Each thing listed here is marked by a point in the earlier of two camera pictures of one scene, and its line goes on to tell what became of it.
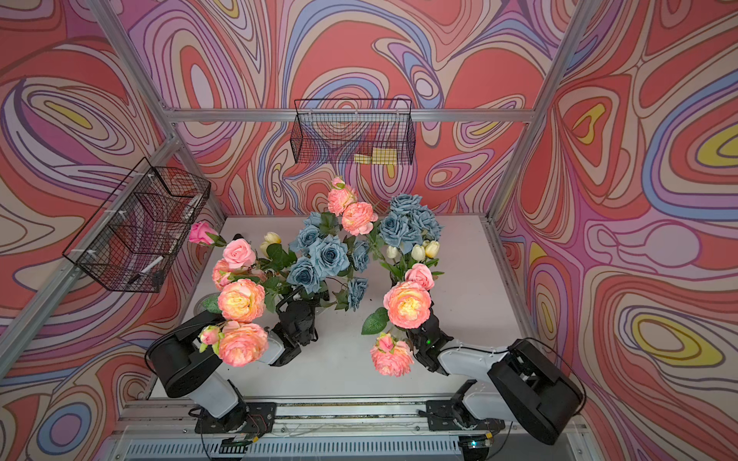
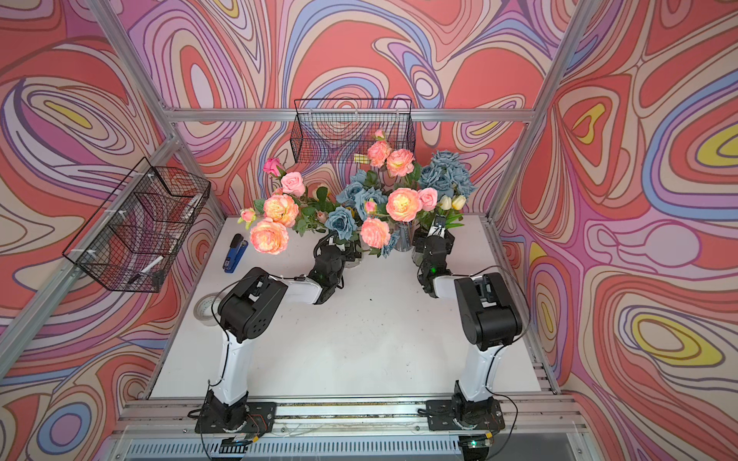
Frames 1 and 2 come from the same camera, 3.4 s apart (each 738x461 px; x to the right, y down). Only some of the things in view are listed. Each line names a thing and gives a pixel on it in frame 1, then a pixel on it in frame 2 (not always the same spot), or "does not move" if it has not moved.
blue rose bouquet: (411, 230) → (448, 175)
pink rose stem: (240, 340) → (271, 219)
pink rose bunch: (357, 217) → (400, 162)
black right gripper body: (414, 343) → (420, 238)
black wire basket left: (135, 233) does not move
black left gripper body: (308, 309) → (341, 259)
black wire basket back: (381, 130) does not move
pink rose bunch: (408, 304) → (405, 205)
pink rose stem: (201, 232) → (293, 183)
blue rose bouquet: (324, 258) → (367, 201)
